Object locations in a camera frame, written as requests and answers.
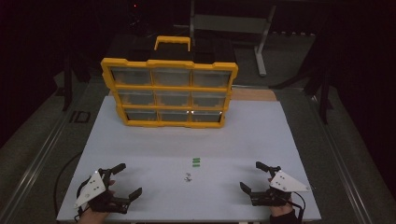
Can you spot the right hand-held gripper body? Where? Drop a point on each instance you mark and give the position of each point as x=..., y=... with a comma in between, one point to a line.
x=286, y=183

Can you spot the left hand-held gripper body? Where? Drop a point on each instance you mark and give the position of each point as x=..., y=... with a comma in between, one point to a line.
x=93, y=188

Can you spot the clear plastic drawer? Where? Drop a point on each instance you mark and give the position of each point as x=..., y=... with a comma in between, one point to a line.
x=174, y=116
x=206, y=116

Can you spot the yellow black drawer organizer cabinet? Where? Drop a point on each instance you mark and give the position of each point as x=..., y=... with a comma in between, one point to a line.
x=171, y=64

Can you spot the person's right hand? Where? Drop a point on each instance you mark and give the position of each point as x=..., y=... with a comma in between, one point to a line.
x=281, y=210

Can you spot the person's left hand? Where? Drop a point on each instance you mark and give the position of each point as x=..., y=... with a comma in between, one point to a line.
x=93, y=217

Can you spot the white table mat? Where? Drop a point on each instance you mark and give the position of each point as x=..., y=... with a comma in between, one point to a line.
x=186, y=143

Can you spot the black metal stand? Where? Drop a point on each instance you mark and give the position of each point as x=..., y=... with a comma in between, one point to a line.
x=67, y=93
x=323, y=102

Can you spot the grid of clear plastic bins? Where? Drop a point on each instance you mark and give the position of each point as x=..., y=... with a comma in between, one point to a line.
x=134, y=76

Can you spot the aluminium rail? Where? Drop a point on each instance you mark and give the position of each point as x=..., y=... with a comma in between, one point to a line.
x=37, y=161
x=339, y=161

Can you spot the grey metal table frame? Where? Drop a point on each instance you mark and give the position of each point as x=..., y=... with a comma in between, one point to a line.
x=230, y=24

